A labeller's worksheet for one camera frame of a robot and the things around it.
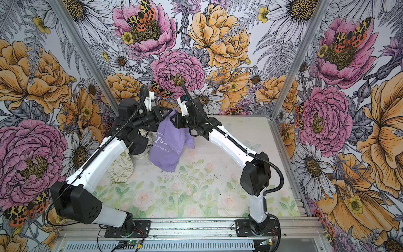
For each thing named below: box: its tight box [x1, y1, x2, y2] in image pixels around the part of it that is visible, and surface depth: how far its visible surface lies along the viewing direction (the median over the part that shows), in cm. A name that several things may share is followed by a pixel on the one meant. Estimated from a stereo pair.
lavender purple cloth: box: [149, 109, 195, 173], surface depth 87 cm
